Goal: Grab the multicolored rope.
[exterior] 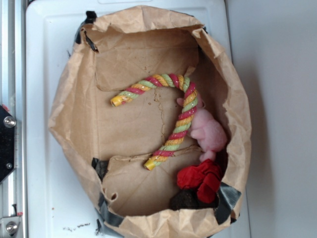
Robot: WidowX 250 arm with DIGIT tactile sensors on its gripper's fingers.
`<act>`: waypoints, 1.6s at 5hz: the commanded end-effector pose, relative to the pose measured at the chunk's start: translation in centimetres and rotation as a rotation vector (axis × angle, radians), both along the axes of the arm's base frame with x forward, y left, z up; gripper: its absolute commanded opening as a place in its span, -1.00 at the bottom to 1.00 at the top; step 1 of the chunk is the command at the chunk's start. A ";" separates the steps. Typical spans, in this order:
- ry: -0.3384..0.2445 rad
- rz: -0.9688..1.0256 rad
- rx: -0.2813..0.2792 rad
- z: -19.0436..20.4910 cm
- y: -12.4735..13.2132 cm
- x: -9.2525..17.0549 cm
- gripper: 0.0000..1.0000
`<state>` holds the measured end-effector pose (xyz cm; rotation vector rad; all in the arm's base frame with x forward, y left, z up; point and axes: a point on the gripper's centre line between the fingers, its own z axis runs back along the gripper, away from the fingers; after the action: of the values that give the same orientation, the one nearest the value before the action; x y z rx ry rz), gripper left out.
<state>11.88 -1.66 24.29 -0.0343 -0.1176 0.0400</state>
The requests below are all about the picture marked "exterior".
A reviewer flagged pink plush toy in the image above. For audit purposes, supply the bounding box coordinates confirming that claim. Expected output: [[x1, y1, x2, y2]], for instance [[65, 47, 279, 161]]
[[189, 95, 227, 162]]

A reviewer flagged brown paper bag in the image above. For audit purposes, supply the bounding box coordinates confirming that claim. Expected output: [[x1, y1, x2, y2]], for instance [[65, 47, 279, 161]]
[[48, 6, 252, 238]]

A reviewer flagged red crumpled cloth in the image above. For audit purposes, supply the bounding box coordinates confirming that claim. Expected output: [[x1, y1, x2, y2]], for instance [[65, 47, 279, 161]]
[[177, 159, 223, 203]]

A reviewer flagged dark brown lump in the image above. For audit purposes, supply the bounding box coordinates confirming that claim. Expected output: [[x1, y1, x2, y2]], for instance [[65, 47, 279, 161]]
[[169, 189, 219, 211]]

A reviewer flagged multicolored twisted rope toy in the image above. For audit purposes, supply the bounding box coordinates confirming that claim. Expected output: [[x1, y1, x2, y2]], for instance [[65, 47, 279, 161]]
[[110, 74, 198, 171]]

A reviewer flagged black mounting bracket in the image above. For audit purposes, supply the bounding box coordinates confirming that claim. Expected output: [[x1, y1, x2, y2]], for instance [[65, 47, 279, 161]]
[[0, 106, 16, 183]]

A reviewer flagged aluminium frame rail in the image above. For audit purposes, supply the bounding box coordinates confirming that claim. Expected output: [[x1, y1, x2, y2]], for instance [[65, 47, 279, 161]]
[[0, 0, 28, 238]]

